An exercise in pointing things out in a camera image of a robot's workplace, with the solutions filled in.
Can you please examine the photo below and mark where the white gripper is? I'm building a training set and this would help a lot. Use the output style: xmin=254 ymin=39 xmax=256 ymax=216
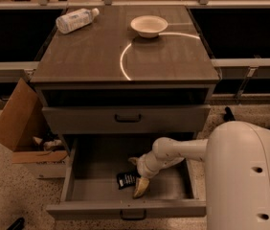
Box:
xmin=128 ymin=152 xmax=161 ymax=198

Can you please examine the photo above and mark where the dark blueberry rxbar wrapper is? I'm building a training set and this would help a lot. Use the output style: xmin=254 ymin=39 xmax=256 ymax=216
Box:
xmin=117 ymin=171 xmax=139 ymax=190

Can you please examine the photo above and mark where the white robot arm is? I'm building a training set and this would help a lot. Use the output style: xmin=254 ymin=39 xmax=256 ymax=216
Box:
xmin=129 ymin=121 xmax=270 ymax=230

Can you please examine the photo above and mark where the open grey middle drawer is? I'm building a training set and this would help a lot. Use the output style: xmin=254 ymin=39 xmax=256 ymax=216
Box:
xmin=47 ymin=134 xmax=206 ymax=220

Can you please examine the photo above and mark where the closed grey upper drawer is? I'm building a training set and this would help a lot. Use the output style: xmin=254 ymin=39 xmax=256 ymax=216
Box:
xmin=42 ymin=104 xmax=211 ymax=134

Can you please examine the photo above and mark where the grey drawer cabinet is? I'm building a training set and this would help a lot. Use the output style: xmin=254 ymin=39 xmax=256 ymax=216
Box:
xmin=30 ymin=5 xmax=221 ymax=221

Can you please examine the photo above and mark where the black wheeled base leg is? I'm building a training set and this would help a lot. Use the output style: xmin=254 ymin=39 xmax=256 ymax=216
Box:
xmin=223 ymin=106 xmax=236 ymax=122

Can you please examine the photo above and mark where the open cardboard box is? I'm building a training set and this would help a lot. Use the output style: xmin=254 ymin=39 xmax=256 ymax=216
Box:
xmin=0 ymin=79 xmax=69 ymax=179

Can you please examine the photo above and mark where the black object on floor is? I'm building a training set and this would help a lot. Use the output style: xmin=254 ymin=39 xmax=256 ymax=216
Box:
xmin=7 ymin=218 xmax=25 ymax=230

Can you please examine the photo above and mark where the white paper bowl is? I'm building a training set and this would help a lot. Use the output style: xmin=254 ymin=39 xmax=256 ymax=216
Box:
xmin=130 ymin=15 xmax=168 ymax=38

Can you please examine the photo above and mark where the clear plastic water bottle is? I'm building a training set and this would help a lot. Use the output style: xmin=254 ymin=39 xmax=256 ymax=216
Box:
xmin=56 ymin=8 xmax=100 ymax=34

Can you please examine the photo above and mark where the black middle drawer handle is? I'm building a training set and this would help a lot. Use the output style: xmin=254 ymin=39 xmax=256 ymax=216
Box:
xmin=120 ymin=210 xmax=146 ymax=221

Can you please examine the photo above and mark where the black drawer handle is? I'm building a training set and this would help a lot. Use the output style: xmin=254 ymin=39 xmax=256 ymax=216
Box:
xmin=114 ymin=114 xmax=142 ymax=123
xmin=120 ymin=210 xmax=146 ymax=221

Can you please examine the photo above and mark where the black upper drawer handle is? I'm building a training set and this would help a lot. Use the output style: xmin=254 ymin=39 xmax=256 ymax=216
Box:
xmin=114 ymin=114 xmax=142 ymax=123

